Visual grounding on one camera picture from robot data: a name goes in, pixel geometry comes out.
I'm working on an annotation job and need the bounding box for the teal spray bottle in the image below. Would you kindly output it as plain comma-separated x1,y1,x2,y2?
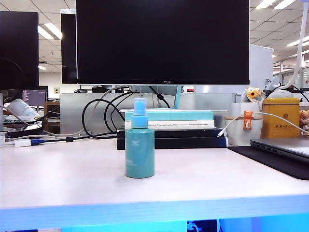
125,114,155,179

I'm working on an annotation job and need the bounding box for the silver monitor stand base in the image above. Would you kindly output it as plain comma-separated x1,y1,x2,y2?
120,84,229,114

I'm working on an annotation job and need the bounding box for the white office partition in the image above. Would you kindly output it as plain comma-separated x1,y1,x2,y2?
250,44,274,85

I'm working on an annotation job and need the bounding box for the teal covered book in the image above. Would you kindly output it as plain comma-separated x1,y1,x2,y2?
125,110,214,121

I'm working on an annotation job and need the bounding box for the white cable adapter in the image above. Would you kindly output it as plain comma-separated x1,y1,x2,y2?
14,139,32,148

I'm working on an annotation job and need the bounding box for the black cable with ferrite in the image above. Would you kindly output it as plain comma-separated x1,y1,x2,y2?
44,134,118,144

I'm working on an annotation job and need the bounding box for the white covered book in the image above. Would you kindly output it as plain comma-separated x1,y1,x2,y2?
124,120,215,130

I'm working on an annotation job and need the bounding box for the white charging cable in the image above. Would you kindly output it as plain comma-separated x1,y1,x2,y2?
216,111,309,138

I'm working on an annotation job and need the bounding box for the silver laptop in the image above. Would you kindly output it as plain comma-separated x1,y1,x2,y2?
250,137,309,160

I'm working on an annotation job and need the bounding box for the clear sprayer lid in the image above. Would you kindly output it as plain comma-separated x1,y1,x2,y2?
134,97,147,116

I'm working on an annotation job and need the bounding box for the grey white cable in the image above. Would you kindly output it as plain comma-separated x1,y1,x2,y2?
43,86,132,137

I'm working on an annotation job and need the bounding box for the black flat box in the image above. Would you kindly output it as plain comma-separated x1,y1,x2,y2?
116,137,229,150
117,128,229,140

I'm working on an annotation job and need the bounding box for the black upright panel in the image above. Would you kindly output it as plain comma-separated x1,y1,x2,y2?
60,13,78,85

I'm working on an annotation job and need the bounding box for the black AOC computer monitor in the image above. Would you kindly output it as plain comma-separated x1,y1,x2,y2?
76,0,251,85

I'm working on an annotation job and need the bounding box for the small screen with code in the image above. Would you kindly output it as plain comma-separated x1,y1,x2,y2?
22,89,48,107

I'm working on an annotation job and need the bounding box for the black looped cable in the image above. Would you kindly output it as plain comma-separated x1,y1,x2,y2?
105,93,133,133
82,91,133,140

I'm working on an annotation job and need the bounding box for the white cup with wooden lid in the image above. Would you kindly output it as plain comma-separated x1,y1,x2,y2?
224,116,264,147

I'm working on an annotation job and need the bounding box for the yellow metal tin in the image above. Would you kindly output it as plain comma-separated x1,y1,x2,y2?
262,97,300,139

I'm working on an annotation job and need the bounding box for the orange haired anime figurine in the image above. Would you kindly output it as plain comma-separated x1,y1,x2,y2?
299,109,309,136

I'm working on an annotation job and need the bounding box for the black office monitor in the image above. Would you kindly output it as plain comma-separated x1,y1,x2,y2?
0,11,39,90

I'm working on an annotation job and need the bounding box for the brown wooden box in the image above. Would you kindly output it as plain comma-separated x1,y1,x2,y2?
43,101,60,134

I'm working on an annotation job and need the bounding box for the round sunflower ornament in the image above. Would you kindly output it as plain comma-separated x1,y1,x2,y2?
242,87,265,103

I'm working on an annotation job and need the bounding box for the white desk organizer box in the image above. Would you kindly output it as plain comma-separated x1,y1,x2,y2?
231,101,264,119

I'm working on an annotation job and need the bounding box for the rolled white teal booklet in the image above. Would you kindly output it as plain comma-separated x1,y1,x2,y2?
9,98,41,120

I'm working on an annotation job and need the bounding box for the orange cat cable holder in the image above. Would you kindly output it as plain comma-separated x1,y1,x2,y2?
243,110,253,131

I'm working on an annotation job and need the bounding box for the black flat device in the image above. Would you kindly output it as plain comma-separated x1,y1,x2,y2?
7,124,44,138

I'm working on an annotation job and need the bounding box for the black monitor power cable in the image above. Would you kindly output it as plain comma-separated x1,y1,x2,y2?
147,86,171,108

